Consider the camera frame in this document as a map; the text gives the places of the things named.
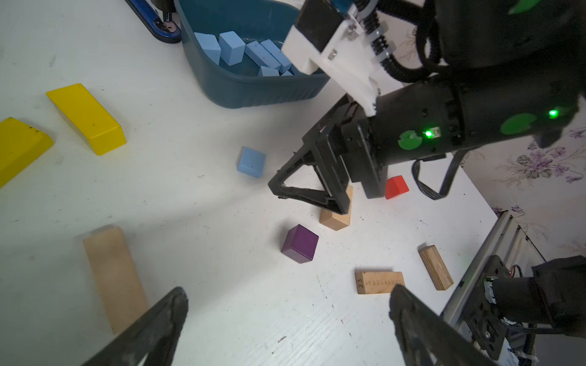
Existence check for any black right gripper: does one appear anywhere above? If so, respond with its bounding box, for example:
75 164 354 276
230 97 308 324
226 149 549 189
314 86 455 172
268 94 388 214

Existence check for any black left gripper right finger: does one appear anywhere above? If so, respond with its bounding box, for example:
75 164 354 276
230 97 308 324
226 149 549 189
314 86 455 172
389 285 494 366

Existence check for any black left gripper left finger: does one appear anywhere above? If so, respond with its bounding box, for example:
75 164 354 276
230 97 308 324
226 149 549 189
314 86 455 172
85 287 189 365

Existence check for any blue long block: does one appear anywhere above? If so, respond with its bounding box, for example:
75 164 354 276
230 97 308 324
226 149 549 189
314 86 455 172
245 41 281 70
260 40 291 74

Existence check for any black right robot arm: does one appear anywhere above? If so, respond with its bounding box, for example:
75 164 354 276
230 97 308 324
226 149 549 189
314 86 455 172
269 1 585 214

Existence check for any pale wood long block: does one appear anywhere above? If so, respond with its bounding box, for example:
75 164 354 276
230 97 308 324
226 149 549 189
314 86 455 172
83 226 150 335

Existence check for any dark brown wood block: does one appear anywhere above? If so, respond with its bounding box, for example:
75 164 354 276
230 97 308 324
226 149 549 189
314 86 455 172
418 246 454 291

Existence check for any tan wood block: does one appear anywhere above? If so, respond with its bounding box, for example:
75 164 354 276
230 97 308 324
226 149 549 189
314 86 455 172
319 206 352 231

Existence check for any stamped wood long block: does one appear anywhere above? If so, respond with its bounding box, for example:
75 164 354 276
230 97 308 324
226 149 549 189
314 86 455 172
355 271 405 294

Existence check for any teal plastic bin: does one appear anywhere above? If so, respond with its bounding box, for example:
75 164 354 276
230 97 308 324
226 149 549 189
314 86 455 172
175 0 330 109

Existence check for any red square block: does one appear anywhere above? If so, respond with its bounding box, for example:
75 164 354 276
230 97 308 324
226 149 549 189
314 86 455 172
385 175 410 200

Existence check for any purple cube block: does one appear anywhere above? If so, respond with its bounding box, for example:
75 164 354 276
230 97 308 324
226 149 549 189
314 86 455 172
281 224 319 264

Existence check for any yellow block slanted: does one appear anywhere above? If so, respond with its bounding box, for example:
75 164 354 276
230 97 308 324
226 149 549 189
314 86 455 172
1 117 54 187

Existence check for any yellow block upright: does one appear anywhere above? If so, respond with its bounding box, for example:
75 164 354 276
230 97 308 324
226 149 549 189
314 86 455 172
46 83 127 156

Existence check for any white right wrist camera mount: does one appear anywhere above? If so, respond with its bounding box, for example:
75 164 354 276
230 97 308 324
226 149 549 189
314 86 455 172
282 1 394 117

